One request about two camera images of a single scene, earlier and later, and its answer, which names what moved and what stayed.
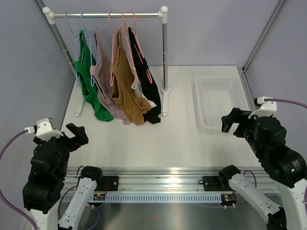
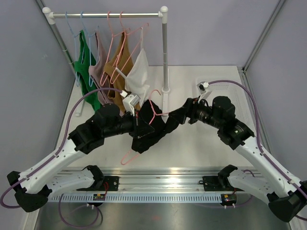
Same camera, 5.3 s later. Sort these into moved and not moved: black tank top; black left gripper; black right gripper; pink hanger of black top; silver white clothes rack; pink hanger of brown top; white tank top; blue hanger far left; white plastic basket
Moved: black left gripper; pink hanger of brown top; black tank top; pink hanger of black top; white tank top; black right gripper
Not moved: blue hanger far left; white plastic basket; silver white clothes rack
